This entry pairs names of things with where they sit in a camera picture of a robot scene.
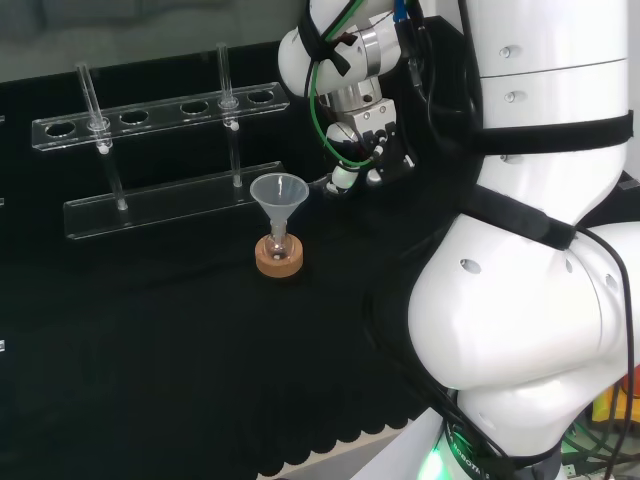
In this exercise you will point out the yellow stop button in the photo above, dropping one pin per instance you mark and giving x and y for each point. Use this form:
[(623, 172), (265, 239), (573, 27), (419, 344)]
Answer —
[(607, 400)]

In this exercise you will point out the clear glass weighing funnel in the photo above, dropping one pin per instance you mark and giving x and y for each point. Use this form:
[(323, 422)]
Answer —
[(318, 183)]

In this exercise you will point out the translucent plastic funnel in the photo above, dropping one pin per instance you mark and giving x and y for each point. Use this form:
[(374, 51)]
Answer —
[(279, 192)]

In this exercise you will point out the clear acrylic funnel stand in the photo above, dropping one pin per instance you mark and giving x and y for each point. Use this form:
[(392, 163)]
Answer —
[(160, 205)]

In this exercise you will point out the round-bottom glass flask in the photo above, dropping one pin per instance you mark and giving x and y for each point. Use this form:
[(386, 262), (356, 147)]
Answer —
[(278, 250)]

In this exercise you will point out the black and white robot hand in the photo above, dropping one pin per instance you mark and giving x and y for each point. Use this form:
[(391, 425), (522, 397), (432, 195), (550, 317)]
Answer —
[(387, 150)]

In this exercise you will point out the black cloth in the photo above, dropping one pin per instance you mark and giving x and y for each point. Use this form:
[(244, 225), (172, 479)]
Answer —
[(175, 325)]

